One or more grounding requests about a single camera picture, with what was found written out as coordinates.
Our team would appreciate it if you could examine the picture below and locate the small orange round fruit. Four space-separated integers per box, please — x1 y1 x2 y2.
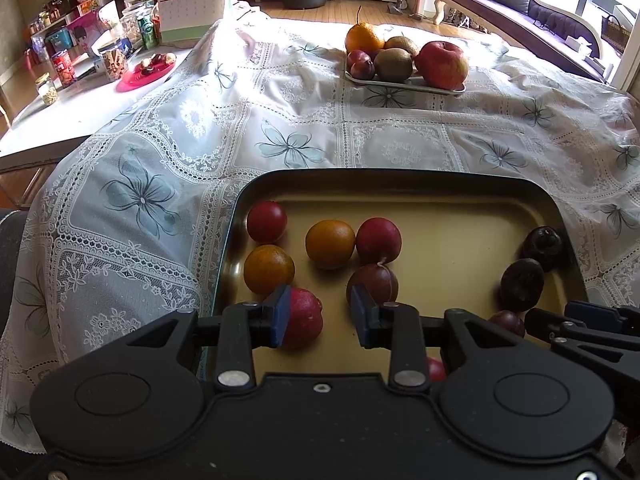
243 244 296 296
305 219 357 270

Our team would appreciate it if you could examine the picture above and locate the white lace floral tablecloth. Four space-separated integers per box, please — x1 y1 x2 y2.
0 2 640 456

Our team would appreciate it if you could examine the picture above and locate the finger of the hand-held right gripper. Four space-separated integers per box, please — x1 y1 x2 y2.
524 307 640 387
564 299 640 334

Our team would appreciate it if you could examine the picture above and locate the patterned snack cup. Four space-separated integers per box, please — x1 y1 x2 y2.
98 43 129 81

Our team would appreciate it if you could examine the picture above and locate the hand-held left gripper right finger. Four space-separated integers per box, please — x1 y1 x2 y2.
349 284 522 393

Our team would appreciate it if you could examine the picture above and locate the glass jar with nuts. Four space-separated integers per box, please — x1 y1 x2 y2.
34 72 59 106

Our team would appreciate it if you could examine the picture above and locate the brownish red round fruit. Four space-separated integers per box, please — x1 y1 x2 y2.
346 263 400 312

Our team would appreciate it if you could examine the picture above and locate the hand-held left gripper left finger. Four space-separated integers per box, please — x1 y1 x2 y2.
124 284 293 394

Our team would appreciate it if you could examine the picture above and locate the green drink can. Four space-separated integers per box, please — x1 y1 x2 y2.
136 14 157 50

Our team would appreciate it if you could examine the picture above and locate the purple chaise sofa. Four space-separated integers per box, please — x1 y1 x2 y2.
437 0 609 81

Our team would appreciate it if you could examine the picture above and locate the large orange with stem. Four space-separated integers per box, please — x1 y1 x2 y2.
344 6 386 56

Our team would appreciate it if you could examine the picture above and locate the dark wicker basket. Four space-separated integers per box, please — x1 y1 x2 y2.
599 14 632 56

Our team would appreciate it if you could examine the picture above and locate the brown kiwi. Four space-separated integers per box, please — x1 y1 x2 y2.
383 35 420 59
373 48 414 83

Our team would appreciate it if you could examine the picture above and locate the dark purple round fruit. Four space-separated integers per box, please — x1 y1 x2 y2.
500 258 545 313
487 309 527 339
521 226 569 272

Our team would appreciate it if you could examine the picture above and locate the red tin can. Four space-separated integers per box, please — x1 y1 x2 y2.
51 50 77 89

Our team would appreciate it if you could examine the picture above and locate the desk calendar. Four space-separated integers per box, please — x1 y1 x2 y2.
156 0 234 42

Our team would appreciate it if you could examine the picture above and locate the large red apple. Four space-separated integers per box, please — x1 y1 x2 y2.
413 41 469 91

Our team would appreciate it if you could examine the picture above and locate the dark tray with gold inside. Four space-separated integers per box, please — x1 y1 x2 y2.
199 168 592 388

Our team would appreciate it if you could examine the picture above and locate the pink plate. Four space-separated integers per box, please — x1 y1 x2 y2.
115 52 177 93

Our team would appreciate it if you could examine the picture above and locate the white rectangular tray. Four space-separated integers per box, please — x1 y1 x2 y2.
344 52 467 97

